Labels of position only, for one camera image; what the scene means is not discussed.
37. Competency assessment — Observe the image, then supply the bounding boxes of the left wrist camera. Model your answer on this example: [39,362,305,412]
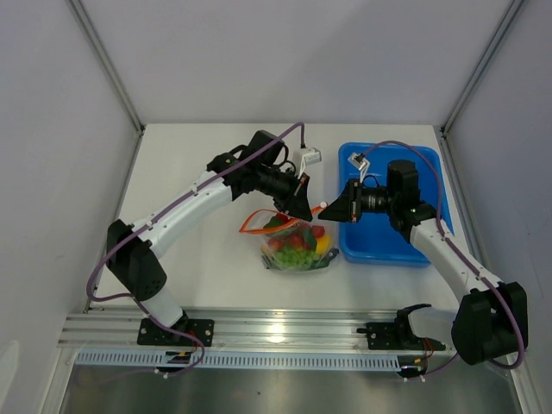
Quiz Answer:
[292,147,322,177]

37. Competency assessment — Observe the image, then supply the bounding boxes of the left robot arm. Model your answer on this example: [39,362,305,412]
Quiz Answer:
[106,130,312,345]

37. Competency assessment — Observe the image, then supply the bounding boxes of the clear zip bag orange zipper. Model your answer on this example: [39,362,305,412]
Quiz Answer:
[239,202,340,273]

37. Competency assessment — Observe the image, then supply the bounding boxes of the left aluminium frame post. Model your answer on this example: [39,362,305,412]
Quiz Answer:
[64,0,145,135]

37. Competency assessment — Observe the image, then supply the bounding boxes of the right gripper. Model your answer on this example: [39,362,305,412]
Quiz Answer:
[318,178,397,223]

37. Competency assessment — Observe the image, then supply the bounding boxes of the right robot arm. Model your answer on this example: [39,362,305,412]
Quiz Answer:
[318,160,529,369]

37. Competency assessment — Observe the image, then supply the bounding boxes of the blue plastic bin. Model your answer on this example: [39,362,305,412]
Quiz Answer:
[339,144,443,267]

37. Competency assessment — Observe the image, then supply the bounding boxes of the white slotted cable duct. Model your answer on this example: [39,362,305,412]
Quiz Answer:
[74,348,401,372]

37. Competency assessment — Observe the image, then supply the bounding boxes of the right aluminium frame post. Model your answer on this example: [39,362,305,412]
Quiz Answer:
[440,0,530,139]

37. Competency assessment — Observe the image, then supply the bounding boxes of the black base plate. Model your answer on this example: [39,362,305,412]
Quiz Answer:
[364,322,446,351]
[137,318,215,348]

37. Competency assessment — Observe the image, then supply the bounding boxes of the red cherry bunch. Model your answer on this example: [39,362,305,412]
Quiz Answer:
[261,214,328,254]

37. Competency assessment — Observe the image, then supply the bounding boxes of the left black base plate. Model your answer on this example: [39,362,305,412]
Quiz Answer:
[137,318,215,348]

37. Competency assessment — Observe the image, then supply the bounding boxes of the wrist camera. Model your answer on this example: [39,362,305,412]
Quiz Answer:
[348,153,370,184]
[292,147,322,177]

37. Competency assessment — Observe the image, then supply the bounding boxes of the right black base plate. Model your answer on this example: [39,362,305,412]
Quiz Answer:
[364,322,446,351]

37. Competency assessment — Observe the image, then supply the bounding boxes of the aluminium frame post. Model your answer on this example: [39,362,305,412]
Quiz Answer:
[440,0,530,139]
[64,0,145,135]

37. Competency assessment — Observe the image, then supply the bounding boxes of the aluminium mounting rail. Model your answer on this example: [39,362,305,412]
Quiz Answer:
[57,305,395,354]

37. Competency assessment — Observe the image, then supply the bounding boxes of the yellow orange mango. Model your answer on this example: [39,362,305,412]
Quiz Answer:
[316,234,333,256]

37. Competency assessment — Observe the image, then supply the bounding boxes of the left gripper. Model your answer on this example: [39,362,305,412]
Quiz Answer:
[255,165,312,222]

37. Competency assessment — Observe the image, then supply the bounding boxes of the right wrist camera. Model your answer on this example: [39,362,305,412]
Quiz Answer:
[348,153,370,184]

